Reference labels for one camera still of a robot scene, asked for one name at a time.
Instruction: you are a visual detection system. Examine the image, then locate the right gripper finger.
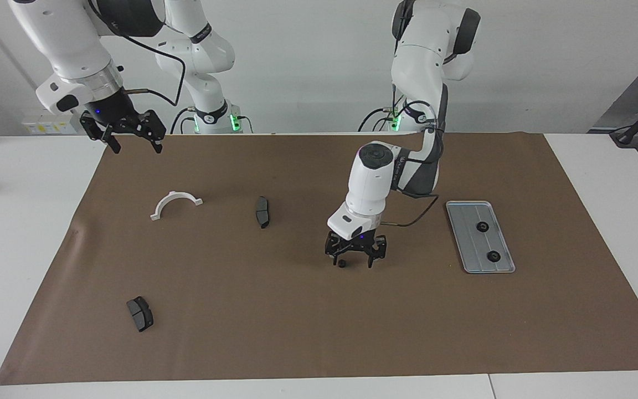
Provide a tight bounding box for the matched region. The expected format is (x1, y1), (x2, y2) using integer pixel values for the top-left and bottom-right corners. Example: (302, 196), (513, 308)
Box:
(128, 109), (167, 155)
(80, 111), (122, 155)

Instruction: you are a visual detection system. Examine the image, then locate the silver metal tray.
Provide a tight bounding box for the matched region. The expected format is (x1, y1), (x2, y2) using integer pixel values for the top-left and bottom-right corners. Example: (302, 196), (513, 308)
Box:
(446, 201), (516, 274)

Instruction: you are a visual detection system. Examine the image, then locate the brown table mat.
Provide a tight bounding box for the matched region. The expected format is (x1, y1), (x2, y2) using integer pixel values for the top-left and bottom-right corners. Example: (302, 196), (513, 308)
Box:
(0, 132), (638, 386)

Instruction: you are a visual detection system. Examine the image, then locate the dark grey brake pad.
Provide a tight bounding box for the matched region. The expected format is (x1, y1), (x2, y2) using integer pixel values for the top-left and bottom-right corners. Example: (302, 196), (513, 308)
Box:
(255, 196), (271, 229)
(126, 296), (155, 333)

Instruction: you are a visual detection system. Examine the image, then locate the black right base cable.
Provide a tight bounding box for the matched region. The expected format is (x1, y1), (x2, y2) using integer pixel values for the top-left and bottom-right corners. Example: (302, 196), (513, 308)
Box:
(171, 107), (195, 135)

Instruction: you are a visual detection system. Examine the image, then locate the black base cable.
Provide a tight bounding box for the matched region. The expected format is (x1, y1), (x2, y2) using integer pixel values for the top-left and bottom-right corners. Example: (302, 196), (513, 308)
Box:
(358, 91), (408, 132)
(171, 107), (195, 135)

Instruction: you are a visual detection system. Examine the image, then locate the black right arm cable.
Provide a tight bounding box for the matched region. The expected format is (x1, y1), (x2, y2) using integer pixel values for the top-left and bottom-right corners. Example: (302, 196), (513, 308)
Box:
(114, 30), (187, 108)

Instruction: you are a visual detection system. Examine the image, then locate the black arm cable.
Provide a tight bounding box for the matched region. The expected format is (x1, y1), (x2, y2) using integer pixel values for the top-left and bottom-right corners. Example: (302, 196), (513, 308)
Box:
(380, 83), (440, 228)
(114, 30), (187, 108)

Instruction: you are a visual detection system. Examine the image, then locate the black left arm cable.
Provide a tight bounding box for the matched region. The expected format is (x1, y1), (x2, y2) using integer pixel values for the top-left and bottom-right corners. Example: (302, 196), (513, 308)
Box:
(380, 83), (440, 228)

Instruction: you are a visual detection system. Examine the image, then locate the white wall power strip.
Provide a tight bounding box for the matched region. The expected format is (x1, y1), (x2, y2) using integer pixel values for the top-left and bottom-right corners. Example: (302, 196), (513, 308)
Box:
(23, 114), (90, 135)

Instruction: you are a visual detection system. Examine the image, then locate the white semicircular bracket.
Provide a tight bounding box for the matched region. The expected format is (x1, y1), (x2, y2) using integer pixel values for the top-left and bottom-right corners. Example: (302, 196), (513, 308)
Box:
(150, 191), (204, 221)

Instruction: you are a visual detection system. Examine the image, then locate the black left base cable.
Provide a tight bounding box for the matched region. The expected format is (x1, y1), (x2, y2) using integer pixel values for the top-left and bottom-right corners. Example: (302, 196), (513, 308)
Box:
(358, 91), (408, 132)

